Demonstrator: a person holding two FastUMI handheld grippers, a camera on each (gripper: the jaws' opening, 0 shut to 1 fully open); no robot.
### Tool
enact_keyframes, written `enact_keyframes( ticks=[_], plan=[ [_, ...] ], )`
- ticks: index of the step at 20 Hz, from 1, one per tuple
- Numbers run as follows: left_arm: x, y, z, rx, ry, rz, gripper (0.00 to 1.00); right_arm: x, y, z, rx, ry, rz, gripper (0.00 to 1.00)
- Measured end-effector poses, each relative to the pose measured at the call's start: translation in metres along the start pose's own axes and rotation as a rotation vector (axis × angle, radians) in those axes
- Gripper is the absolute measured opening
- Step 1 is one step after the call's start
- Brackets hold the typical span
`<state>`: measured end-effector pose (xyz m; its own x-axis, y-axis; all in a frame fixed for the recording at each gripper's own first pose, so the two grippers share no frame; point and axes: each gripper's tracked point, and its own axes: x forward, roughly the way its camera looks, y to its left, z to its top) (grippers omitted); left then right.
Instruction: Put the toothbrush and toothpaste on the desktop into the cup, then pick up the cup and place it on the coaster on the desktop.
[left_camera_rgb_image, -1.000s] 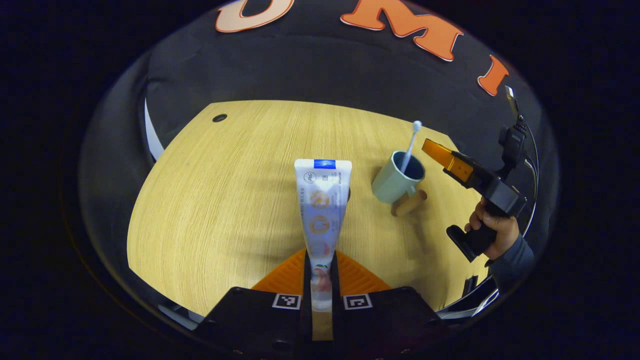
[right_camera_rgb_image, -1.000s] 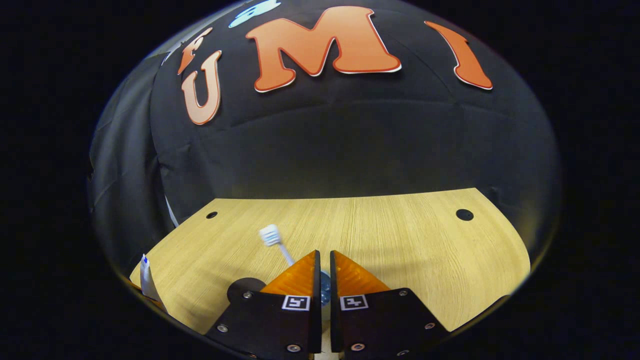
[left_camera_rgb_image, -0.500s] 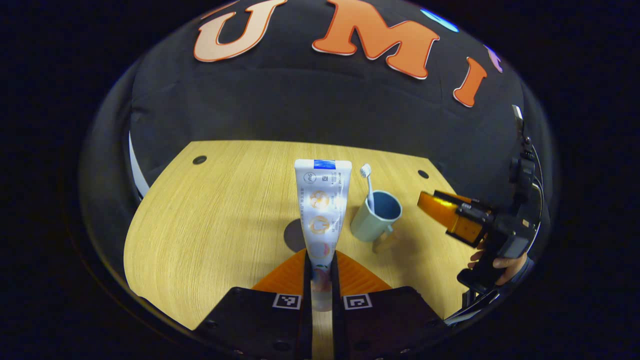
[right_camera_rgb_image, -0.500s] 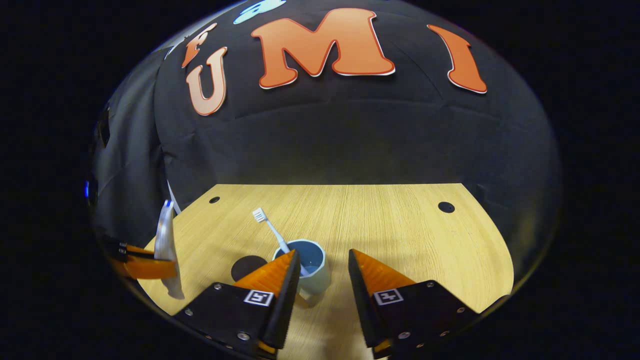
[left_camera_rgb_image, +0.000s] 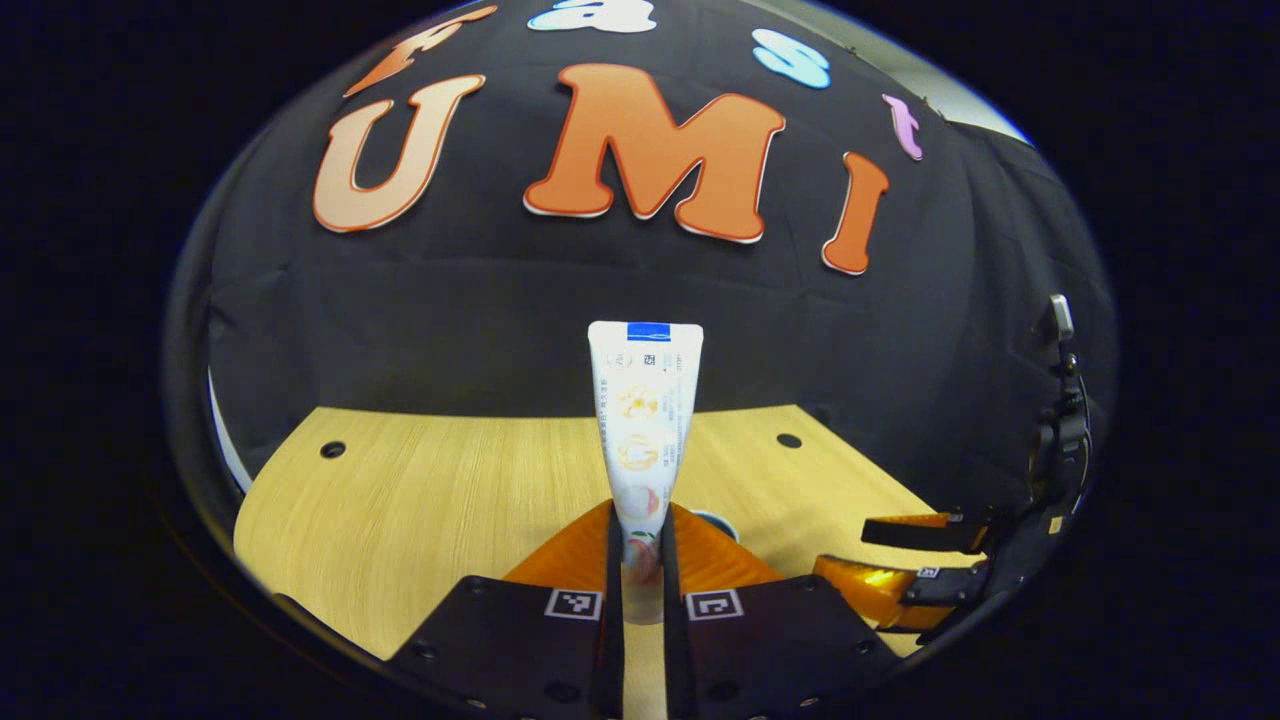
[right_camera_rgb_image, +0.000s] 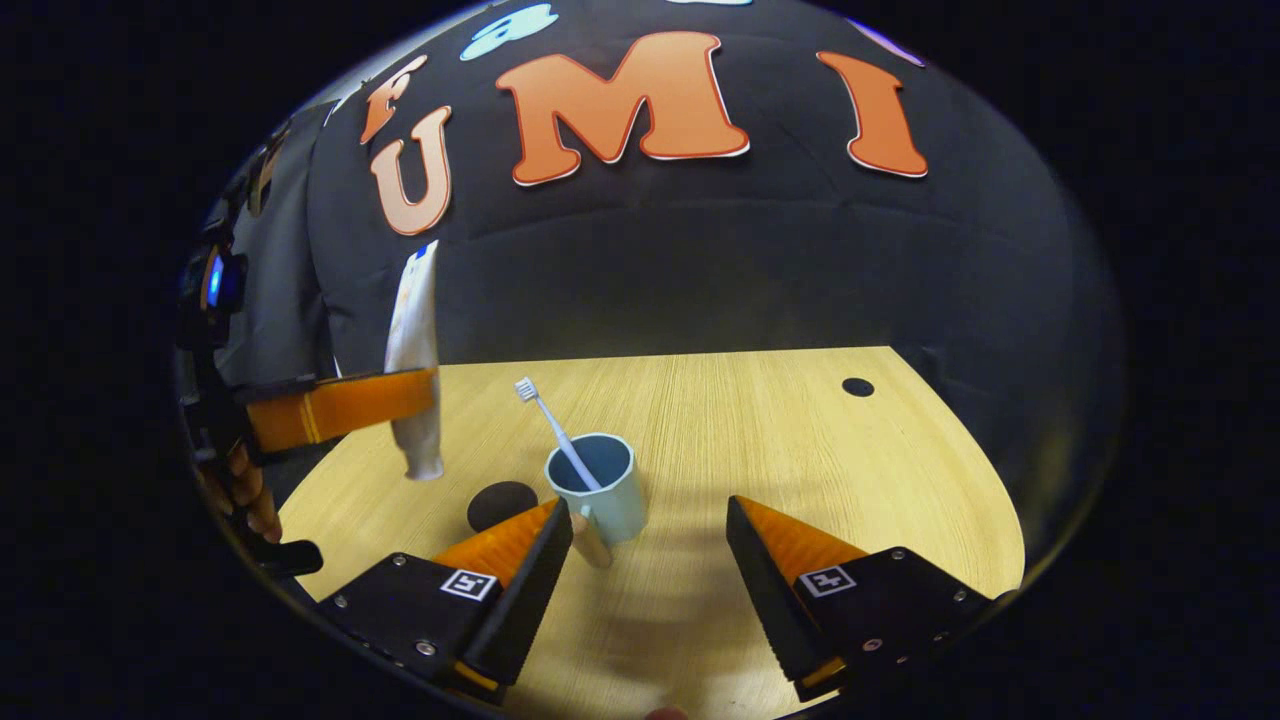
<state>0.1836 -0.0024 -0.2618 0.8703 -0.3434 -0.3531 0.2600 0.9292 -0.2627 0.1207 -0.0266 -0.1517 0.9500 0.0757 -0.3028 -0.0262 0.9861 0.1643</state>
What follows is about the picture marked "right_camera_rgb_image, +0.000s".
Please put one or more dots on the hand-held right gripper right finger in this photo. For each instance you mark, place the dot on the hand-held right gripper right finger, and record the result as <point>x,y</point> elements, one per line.
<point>770,600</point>

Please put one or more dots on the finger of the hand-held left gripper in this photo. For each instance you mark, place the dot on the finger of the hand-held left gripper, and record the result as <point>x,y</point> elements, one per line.
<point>350,405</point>

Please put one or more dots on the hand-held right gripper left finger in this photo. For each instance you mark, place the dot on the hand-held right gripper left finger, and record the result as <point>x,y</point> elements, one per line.
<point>525,595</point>

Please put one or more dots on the dark round coaster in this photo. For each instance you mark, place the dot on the dark round coaster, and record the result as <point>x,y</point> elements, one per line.
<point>500,502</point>

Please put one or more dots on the white toothpaste tube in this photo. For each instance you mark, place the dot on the white toothpaste tube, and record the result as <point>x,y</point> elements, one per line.
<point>413,330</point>

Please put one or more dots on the light blue cup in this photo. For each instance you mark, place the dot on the light blue cup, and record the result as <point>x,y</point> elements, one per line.
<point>620,505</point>

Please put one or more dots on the white toothbrush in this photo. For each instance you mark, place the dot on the white toothbrush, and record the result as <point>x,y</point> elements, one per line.
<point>555,430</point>

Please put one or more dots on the wooden desktop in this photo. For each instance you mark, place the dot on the wooden desktop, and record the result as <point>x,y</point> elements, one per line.
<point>800,460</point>

